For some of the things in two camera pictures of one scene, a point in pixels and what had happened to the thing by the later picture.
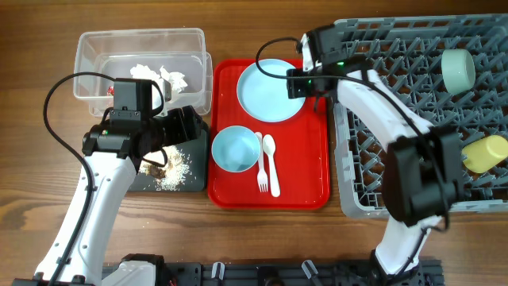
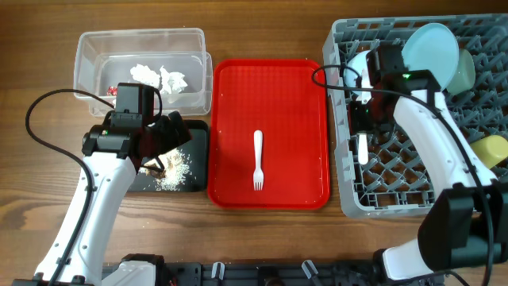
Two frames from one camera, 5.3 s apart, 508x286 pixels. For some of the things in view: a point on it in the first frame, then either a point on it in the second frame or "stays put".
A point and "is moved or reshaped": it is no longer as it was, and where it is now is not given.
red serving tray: (256, 165) stays put
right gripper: (298, 82) → (359, 113)
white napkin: (176, 79) stays put
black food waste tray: (196, 152) stays put
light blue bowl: (236, 148) is moved or reshaped
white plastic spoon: (269, 148) → (363, 152)
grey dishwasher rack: (453, 71) stays put
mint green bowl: (458, 70) stays put
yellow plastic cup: (484, 152) stays put
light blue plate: (265, 98) → (432, 47)
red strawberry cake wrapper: (111, 90) stays put
